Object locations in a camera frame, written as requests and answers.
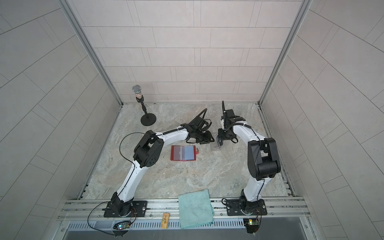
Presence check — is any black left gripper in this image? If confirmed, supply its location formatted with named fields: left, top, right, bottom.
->
left=193, top=129, right=216, bottom=144

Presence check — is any red card holder wallet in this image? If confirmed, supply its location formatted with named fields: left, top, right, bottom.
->
left=171, top=146, right=199, bottom=162

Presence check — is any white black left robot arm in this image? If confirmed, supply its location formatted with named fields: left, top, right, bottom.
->
left=105, top=116, right=215, bottom=217

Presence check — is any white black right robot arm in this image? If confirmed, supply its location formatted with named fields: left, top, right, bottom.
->
left=217, top=108, right=281, bottom=216

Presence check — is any microphone on black stand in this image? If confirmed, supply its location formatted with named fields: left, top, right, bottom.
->
left=132, top=85, right=157, bottom=126

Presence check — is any teal folded cloth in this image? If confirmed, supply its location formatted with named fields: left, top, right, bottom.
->
left=178, top=189, right=214, bottom=229

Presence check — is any right green circuit board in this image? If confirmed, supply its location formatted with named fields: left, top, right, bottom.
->
left=243, top=218, right=260, bottom=234

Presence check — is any green circuit board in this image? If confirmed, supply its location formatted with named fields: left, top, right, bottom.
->
left=113, top=221, right=131, bottom=231
left=243, top=218, right=260, bottom=234

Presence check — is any small wooden block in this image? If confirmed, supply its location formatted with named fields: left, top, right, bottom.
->
left=161, top=213, right=170, bottom=229

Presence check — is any left green circuit board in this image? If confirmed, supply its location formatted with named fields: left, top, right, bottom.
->
left=113, top=221, right=131, bottom=231

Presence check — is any aluminium corner profile right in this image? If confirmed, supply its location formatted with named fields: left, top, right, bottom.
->
left=259, top=0, right=312, bottom=106

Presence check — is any aluminium corner profile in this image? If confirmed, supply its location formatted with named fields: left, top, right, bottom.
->
left=259, top=0, right=312, bottom=106
left=58, top=0, right=123, bottom=106

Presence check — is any aluminium corner profile left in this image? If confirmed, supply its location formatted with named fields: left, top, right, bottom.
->
left=58, top=0, right=123, bottom=106

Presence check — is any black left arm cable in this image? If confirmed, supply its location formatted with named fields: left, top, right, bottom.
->
left=119, top=131, right=146, bottom=169

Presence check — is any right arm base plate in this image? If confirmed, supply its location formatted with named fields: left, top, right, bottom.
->
left=222, top=197, right=268, bottom=216

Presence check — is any aluminium rail frame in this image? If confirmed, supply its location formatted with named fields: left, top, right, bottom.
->
left=57, top=197, right=311, bottom=221

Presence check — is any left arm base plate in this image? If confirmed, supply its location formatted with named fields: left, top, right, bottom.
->
left=102, top=201, right=148, bottom=218

